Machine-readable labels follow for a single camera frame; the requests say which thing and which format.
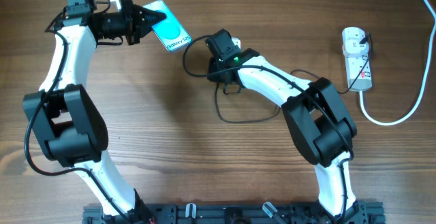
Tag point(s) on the white charger adapter plug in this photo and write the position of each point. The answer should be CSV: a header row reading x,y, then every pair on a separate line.
x,y
355,47

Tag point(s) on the blue screen smartphone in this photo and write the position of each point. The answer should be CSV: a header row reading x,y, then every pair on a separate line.
x,y
170,31

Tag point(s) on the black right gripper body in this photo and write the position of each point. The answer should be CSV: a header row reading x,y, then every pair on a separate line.
x,y
214,67

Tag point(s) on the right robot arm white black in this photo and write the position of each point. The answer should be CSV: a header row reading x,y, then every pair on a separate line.
x,y
319,123

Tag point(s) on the white power strip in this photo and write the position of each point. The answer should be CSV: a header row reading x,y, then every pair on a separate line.
x,y
358,71

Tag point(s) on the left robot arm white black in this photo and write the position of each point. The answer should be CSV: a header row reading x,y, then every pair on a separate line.
x,y
61,115

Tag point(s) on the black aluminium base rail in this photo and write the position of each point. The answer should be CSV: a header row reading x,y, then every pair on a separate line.
x,y
297,212

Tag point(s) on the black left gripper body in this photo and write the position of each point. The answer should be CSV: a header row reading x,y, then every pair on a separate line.
x,y
133,30

